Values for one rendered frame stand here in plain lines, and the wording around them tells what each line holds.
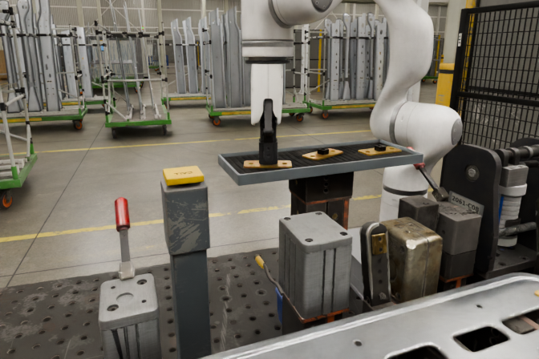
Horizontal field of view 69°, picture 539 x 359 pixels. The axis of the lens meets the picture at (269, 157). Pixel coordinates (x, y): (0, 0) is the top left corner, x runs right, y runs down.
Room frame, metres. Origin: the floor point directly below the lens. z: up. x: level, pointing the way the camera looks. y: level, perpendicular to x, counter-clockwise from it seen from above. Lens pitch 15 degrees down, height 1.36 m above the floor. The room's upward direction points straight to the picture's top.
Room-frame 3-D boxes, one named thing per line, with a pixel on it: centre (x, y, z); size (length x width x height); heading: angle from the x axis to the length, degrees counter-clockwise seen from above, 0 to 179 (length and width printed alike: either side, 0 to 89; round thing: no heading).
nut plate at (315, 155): (0.73, -0.10, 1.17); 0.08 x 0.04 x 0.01; 132
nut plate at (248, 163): (0.66, 0.00, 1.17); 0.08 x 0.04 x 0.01; 91
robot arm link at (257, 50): (0.66, 0.00, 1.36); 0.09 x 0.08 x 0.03; 1
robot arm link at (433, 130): (0.99, -0.40, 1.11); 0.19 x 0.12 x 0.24; 43
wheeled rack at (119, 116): (6.94, 2.34, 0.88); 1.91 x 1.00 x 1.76; 18
